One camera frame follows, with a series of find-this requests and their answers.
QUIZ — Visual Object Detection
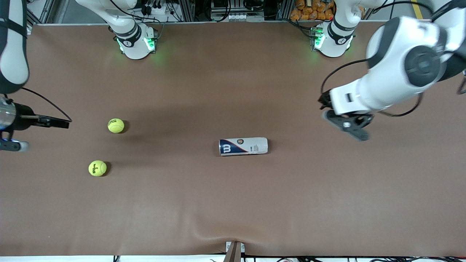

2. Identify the yellow-green tennis ball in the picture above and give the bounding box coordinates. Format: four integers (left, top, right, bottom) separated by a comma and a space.
88, 160, 107, 177
107, 118, 125, 134

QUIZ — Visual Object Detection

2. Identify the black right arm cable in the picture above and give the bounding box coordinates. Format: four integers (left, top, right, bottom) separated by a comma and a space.
4, 87, 72, 122

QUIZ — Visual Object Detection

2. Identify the white power strip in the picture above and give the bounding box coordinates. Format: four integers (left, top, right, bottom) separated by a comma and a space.
140, 3, 171, 16

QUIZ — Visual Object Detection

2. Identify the metal table edge bracket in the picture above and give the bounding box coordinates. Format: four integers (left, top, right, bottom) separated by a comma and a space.
225, 241, 245, 262

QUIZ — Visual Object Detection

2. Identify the orange bread rolls pile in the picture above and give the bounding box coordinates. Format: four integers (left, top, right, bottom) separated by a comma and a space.
289, 0, 335, 21

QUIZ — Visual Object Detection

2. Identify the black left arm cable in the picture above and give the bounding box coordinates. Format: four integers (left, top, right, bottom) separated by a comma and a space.
320, 58, 424, 118

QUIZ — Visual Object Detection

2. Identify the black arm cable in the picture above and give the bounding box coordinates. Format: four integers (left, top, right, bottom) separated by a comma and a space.
320, 58, 424, 118
4, 87, 72, 122

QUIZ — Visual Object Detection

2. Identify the blue white tennis ball can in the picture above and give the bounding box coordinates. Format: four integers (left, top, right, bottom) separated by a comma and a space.
219, 137, 269, 156

